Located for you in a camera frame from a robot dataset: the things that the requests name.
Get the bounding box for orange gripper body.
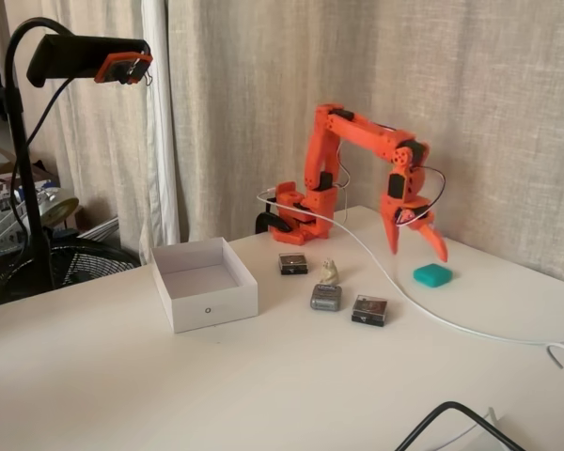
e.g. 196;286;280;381
380;167;437;231

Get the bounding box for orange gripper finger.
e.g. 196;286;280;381
415;220;449;263
380;201;401;256

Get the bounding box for green rounded cube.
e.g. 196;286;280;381
413;262;454;288

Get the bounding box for white cardboard bin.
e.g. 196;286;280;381
149;237;259;334

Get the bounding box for cream animal figurine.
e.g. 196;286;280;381
319;256;340;286

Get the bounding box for black case with brown disc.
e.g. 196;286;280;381
350;294;389;328

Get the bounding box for grey metal tin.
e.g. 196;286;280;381
309;283;344;313

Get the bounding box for black case with red disc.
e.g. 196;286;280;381
278;252;309;276

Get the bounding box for black table clamp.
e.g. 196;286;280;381
255;211;295;235

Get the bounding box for beige curtain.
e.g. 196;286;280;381
166;0;564;288

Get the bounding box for white metal rods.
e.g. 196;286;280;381
77;214;120;241

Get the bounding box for pale cream curtain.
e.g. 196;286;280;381
0;0;182;264

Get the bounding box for black floor fan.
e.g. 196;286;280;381
41;236;142;290

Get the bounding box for silver lamp head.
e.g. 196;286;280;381
36;185;80;227

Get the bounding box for long white cable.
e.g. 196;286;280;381
256;190;564;347

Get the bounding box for gripper servo wire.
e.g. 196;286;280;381
399;163;447;229

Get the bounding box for thick black cable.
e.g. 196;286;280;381
394;400;530;451

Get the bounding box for orange mounted camera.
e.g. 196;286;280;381
93;52;154;86

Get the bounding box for black gooseneck camera stand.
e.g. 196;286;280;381
0;17;152;306

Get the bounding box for black camera cable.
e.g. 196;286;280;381
0;77;74;314

